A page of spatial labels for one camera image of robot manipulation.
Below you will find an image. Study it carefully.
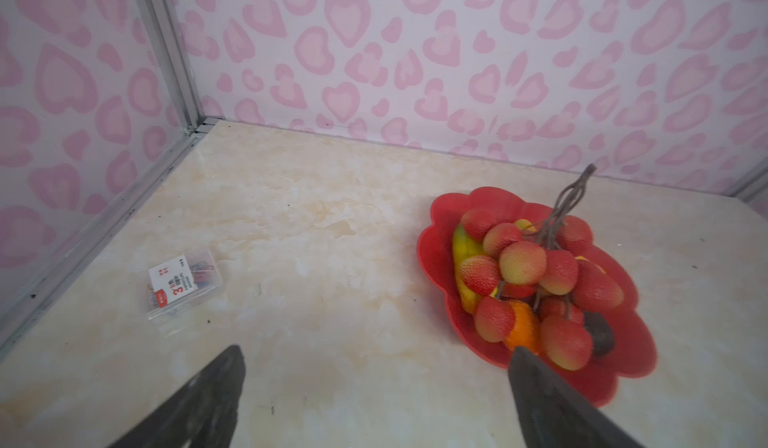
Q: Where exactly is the aluminium corner post left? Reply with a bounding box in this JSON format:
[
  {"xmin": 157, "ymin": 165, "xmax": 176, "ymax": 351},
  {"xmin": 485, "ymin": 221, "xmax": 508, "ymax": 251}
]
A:
[{"xmin": 136, "ymin": 0, "xmax": 207, "ymax": 136}]

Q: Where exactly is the green yellow fake mango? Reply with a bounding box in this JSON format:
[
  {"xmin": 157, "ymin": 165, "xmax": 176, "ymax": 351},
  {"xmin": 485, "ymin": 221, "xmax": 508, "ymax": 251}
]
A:
[{"xmin": 452, "ymin": 225, "xmax": 501, "ymax": 315}]

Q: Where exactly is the red fake lychee bunch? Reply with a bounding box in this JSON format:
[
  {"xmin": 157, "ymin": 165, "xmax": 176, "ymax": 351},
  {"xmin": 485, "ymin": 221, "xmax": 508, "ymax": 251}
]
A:
[{"xmin": 459, "ymin": 165, "xmax": 625, "ymax": 371}]

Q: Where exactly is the small clear clip box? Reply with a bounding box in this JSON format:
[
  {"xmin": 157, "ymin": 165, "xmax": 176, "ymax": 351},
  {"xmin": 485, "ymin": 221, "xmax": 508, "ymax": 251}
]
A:
[{"xmin": 145, "ymin": 246, "xmax": 225, "ymax": 326}]

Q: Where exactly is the small fake orange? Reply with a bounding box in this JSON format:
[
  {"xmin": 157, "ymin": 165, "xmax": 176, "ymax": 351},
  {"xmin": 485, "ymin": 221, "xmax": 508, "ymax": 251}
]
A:
[{"xmin": 503, "ymin": 300, "xmax": 541, "ymax": 355}]

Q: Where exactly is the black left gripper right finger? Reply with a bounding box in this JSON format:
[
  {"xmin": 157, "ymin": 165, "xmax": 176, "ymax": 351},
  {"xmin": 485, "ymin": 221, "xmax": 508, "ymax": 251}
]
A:
[{"xmin": 508, "ymin": 347, "xmax": 641, "ymax": 448}]

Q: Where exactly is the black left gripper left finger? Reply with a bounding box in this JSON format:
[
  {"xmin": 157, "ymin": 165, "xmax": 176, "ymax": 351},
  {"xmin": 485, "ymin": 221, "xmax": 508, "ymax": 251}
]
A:
[{"xmin": 112, "ymin": 345, "xmax": 246, "ymax": 447}]

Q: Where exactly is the red flower-shaped fruit bowl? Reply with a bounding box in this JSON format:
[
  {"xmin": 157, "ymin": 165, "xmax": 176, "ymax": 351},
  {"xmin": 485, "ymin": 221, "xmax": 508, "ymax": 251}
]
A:
[{"xmin": 417, "ymin": 187, "xmax": 657, "ymax": 407}]

